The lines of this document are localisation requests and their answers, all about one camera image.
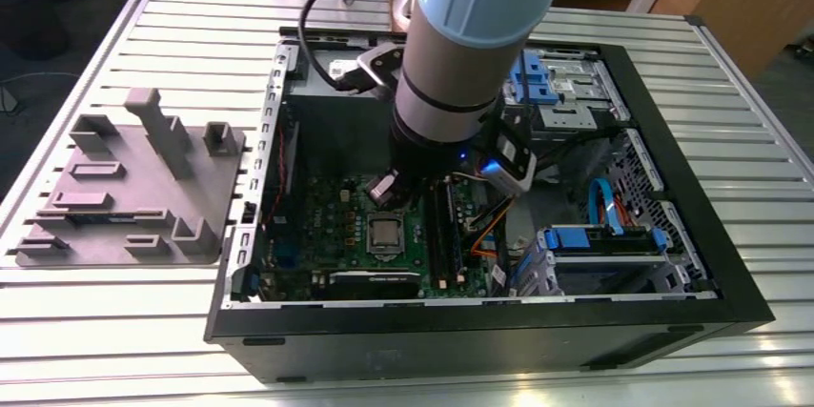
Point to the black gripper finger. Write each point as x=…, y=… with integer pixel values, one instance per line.
x=383, y=188

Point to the black office chair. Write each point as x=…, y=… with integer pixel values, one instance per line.
x=37, y=6

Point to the metal disk bay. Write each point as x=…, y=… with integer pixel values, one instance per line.
x=605, y=269

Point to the grey parts rack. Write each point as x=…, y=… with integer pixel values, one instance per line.
x=159, y=207

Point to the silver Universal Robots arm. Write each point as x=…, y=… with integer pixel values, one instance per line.
x=458, y=68

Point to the blue plastic drive latch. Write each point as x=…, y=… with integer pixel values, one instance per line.
x=540, y=87

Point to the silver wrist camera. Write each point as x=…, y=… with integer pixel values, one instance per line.
x=511, y=164

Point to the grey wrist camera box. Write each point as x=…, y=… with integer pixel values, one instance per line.
x=380, y=66

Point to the metal drive cage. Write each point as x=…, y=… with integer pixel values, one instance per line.
x=569, y=117

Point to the black open PC case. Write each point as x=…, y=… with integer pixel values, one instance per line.
x=476, y=345

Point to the hard disk in blue carrier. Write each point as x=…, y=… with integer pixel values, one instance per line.
x=569, y=238

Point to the green RAM stick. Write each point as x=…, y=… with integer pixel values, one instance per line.
x=101, y=217

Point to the black table corner cap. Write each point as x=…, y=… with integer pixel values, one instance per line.
x=694, y=21

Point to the black chair base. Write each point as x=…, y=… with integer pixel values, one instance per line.
x=802, y=47

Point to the black graphics card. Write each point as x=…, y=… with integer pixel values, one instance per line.
x=371, y=278

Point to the grey power supply unit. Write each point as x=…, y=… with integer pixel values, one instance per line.
x=336, y=130

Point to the silver CPU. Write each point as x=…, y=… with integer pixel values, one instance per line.
x=386, y=231

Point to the black RAM slot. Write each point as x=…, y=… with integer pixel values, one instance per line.
x=432, y=235

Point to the green motherboard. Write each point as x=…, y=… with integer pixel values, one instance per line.
x=331, y=235

